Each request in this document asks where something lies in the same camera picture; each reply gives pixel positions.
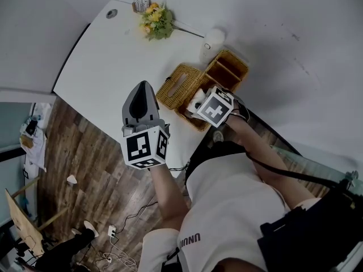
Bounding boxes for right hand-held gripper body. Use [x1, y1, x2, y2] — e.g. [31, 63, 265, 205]
[191, 84, 235, 129]

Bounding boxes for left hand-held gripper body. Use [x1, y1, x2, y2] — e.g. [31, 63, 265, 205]
[121, 117, 171, 171]

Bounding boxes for person's right forearm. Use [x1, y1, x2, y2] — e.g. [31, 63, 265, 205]
[229, 120, 321, 209]

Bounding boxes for person's left forearm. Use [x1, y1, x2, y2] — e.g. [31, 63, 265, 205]
[150, 165, 189, 231]

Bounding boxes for person's right hand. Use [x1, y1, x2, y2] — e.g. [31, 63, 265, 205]
[226, 94, 250, 125]

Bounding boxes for wicker basket with compartments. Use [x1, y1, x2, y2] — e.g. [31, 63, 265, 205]
[155, 49, 250, 132]

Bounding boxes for person's black shorts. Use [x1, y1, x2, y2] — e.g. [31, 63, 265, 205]
[185, 140, 250, 186]

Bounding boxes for white vase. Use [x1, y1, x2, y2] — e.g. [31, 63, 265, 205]
[200, 28, 227, 61]

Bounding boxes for yellow flower bouquet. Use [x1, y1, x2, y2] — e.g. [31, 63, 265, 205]
[138, 2, 205, 41]

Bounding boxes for white cloth pile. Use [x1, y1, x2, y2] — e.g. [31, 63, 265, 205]
[19, 103, 53, 173]

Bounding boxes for person's white shirt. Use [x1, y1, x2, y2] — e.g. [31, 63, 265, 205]
[138, 160, 293, 272]

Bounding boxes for card holder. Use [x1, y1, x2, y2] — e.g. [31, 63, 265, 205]
[132, 0, 150, 13]

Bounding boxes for wooden stick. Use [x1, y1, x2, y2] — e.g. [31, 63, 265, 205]
[11, 176, 40, 198]
[36, 206, 70, 232]

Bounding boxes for wooden board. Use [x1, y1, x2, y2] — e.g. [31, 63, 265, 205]
[5, 188, 45, 252]

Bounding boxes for metal glass clamp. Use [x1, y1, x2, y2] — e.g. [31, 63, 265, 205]
[344, 170, 363, 192]

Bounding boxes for black backpack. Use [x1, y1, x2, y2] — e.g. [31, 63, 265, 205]
[258, 191, 363, 272]

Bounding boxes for thin black floor cable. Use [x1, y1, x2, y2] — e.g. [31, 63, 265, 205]
[116, 160, 191, 236]

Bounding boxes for thick black cable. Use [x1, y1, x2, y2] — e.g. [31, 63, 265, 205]
[245, 150, 349, 189]

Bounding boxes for white cable bundle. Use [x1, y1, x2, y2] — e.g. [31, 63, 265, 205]
[109, 235, 137, 272]

